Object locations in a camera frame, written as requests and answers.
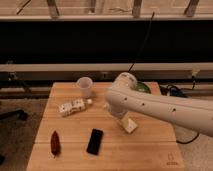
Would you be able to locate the black eraser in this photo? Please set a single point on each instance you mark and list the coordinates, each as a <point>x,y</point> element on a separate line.
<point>95,141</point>

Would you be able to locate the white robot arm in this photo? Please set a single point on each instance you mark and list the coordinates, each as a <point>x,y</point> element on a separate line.
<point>193,114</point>

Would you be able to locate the white sponge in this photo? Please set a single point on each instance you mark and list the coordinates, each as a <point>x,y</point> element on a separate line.
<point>127,124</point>

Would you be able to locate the clear plastic cup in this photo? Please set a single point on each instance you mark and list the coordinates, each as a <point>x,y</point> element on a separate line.
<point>85,85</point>

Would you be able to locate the white plastic bottle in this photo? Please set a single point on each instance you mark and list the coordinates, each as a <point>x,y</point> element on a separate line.
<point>74,106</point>

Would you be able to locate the green bowl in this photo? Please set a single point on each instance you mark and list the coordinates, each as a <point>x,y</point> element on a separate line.
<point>142,87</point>

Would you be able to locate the dark red chili pepper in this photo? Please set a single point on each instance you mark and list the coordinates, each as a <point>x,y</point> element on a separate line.
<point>55,144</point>

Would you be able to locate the black chair base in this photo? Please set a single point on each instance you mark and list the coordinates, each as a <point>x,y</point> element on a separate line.
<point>22,115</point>

